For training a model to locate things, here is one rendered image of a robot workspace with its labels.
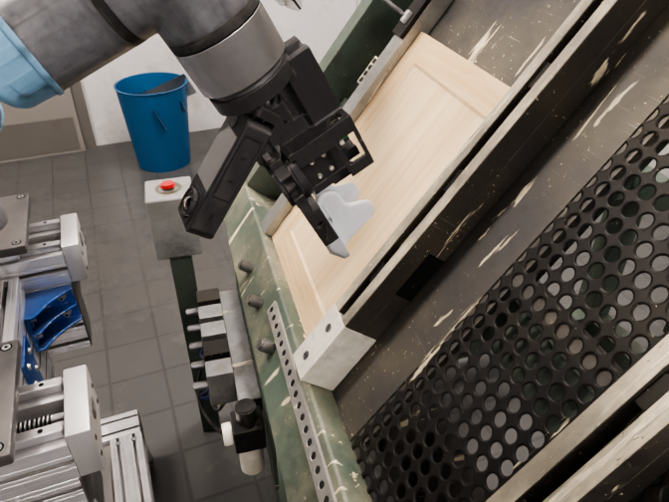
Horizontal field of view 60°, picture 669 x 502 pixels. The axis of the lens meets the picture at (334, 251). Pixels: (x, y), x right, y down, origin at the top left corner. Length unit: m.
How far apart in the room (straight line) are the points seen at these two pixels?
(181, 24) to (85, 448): 0.65
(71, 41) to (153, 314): 2.25
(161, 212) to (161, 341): 1.05
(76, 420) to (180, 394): 1.38
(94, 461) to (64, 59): 0.64
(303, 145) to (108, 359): 2.08
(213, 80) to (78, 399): 0.61
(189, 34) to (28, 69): 0.11
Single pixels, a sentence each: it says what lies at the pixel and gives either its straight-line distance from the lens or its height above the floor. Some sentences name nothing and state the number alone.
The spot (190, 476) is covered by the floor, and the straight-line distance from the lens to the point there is 2.04.
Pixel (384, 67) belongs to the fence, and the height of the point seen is 1.27.
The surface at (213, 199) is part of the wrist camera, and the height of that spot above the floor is 1.41.
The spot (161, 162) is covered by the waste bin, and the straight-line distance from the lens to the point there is 3.78.
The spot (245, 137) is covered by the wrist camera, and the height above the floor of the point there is 1.46.
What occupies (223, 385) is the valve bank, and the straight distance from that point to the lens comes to 1.26.
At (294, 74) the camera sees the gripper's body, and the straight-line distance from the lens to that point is 0.47.
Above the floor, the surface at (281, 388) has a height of 0.86.
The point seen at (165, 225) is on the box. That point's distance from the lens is 1.55.
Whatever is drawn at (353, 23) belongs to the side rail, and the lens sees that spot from 1.52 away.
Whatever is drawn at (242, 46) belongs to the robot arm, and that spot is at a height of 1.53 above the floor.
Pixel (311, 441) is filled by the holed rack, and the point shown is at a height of 0.89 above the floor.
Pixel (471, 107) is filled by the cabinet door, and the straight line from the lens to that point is 1.03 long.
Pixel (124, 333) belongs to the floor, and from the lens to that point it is 2.59.
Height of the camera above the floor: 1.64
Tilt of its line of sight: 34 degrees down
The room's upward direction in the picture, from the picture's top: straight up
